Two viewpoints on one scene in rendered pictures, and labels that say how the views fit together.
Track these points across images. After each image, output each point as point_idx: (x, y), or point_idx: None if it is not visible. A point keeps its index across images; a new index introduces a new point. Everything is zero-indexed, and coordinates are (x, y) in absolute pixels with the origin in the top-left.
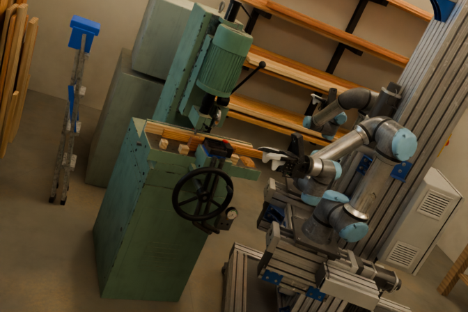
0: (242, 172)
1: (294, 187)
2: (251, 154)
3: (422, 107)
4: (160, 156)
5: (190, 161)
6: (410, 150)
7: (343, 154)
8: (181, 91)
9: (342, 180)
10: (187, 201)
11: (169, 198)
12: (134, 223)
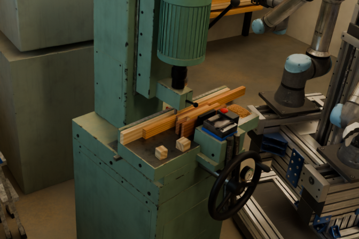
0: (244, 127)
1: (282, 106)
2: (232, 98)
3: None
4: (166, 169)
5: (195, 152)
6: None
7: None
8: (131, 70)
9: (352, 86)
10: (224, 203)
11: (185, 200)
12: None
